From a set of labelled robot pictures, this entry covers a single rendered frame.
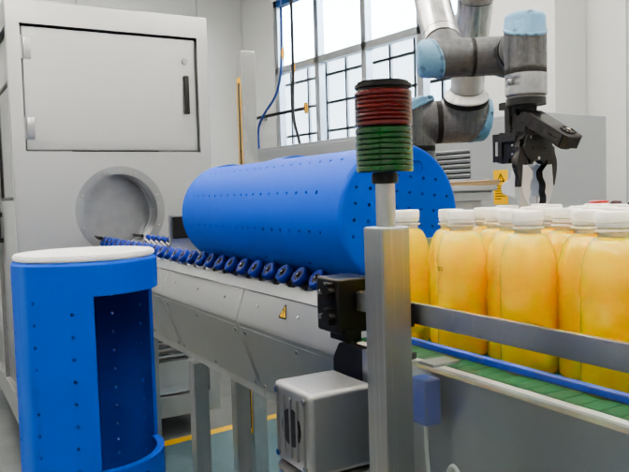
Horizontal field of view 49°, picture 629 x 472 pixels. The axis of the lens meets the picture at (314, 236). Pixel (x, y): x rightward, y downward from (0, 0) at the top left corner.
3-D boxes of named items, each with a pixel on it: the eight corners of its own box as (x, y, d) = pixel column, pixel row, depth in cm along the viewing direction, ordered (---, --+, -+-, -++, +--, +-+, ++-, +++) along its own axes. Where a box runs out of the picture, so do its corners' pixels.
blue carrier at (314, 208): (266, 261, 218) (271, 170, 218) (453, 290, 142) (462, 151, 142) (178, 258, 204) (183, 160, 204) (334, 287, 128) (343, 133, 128)
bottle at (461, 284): (471, 346, 107) (469, 219, 106) (498, 355, 100) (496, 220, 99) (429, 350, 105) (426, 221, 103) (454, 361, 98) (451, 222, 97)
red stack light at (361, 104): (389, 130, 82) (388, 96, 82) (424, 125, 76) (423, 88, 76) (343, 129, 79) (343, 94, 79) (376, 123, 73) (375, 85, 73)
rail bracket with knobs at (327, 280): (360, 330, 122) (359, 272, 122) (385, 336, 116) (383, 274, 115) (312, 337, 117) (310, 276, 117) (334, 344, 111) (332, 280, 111)
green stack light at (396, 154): (390, 173, 82) (389, 131, 82) (425, 170, 77) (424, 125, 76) (344, 173, 79) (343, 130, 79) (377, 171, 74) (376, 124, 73)
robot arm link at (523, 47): (538, 18, 131) (553, 6, 123) (539, 77, 132) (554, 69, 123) (496, 20, 131) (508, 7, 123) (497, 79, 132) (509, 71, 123)
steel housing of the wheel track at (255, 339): (159, 310, 324) (155, 237, 322) (497, 453, 136) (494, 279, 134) (96, 317, 310) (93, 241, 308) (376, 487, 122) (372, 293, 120)
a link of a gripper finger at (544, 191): (533, 211, 134) (527, 163, 133) (558, 211, 129) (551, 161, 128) (521, 214, 133) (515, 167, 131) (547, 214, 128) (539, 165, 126)
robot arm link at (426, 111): (389, 148, 196) (387, 99, 195) (437, 146, 196) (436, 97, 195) (393, 146, 184) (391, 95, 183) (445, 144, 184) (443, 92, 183)
